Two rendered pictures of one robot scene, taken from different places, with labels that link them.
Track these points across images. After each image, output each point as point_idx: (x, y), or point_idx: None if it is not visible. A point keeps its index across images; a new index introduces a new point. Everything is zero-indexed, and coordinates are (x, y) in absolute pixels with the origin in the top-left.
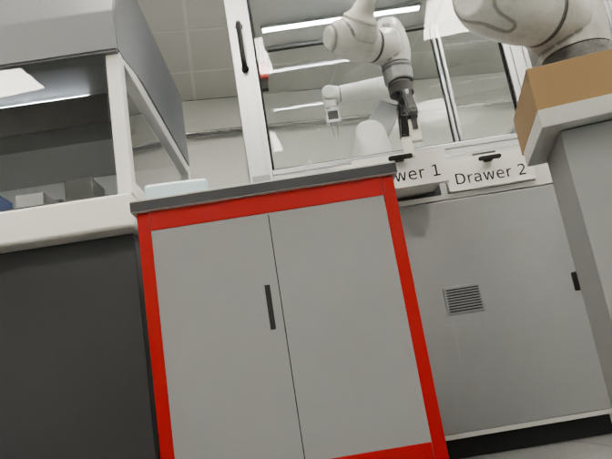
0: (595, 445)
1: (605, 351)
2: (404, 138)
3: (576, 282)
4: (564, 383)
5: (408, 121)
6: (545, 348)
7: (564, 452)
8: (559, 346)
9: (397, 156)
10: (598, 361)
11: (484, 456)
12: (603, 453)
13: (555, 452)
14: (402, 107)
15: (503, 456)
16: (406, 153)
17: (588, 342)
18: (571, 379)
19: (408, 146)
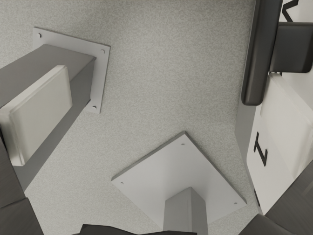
0: (202, 87)
1: (46, 71)
2: (301, 138)
3: (256, 194)
4: (243, 109)
5: (4, 106)
6: (252, 116)
7: (200, 64)
8: (249, 128)
9: (254, 31)
10: (241, 146)
11: (246, 15)
12: (168, 76)
13: (207, 60)
14: (7, 206)
15: (229, 26)
16: (273, 90)
17: (245, 152)
18: (243, 116)
19: (280, 123)
